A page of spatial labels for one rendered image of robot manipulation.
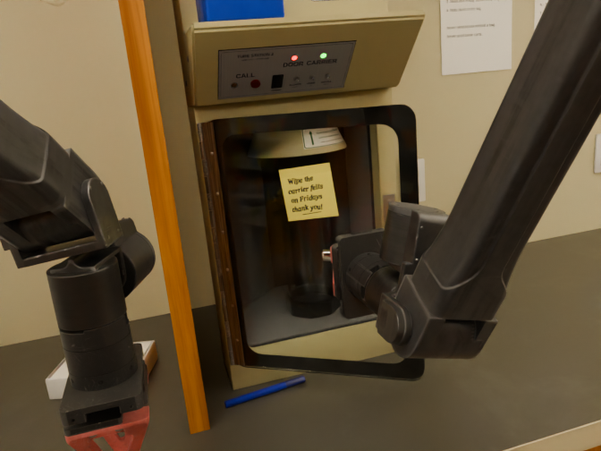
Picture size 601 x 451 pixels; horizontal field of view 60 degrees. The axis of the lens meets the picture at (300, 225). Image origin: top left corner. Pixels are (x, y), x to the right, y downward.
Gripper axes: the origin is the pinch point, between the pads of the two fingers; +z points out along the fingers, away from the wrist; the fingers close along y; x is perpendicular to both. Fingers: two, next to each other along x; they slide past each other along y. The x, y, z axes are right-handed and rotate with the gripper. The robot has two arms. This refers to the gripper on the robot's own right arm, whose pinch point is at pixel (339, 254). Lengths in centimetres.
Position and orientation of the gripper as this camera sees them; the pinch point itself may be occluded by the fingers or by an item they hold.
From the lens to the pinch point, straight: 70.6
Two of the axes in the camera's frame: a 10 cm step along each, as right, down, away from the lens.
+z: -2.9, -2.1, 9.3
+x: -9.5, 1.6, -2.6
